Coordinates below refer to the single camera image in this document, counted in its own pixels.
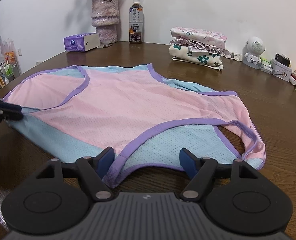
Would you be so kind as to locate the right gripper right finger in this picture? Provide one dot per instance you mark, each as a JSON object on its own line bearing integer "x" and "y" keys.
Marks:
{"x": 201, "y": 171}

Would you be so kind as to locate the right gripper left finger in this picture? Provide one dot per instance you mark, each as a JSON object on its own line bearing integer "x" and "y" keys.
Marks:
{"x": 91, "y": 171}

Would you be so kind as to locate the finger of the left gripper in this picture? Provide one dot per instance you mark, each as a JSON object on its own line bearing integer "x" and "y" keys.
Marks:
{"x": 11, "y": 111}

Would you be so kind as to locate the pink blue mesh vest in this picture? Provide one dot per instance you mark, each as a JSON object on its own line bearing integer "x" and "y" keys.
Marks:
{"x": 146, "y": 118}

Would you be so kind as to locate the folded floral clothes stack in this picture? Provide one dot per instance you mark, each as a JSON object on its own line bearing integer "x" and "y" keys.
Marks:
{"x": 198, "y": 46}

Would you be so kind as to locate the cluttered side shelf items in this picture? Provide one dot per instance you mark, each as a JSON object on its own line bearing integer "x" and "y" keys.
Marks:
{"x": 9, "y": 65}

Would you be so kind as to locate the purple tissue pack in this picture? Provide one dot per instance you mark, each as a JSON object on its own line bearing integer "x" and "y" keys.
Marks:
{"x": 82, "y": 42}

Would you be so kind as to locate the white power strip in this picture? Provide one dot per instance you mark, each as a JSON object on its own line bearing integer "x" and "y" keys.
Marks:
{"x": 236, "y": 56}

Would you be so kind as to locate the green white small boxes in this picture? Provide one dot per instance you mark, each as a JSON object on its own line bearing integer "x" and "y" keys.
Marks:
{"x": 265, "y": 66}

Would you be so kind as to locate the grey printed tin box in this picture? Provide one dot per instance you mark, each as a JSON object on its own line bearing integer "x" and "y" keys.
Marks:
{"x": 280, "y": 70}

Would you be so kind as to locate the white astronaut figurine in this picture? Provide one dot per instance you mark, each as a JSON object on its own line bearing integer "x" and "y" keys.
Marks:
{"x": 255, "y": 48}

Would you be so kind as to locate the fuzzy purple vase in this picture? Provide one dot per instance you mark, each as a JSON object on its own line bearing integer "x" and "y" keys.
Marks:
{"x": 106, "y": 17}

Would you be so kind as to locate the oolong tea bottle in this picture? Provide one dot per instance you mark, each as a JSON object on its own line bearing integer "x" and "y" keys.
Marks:
{"x": 136, "y": 22}

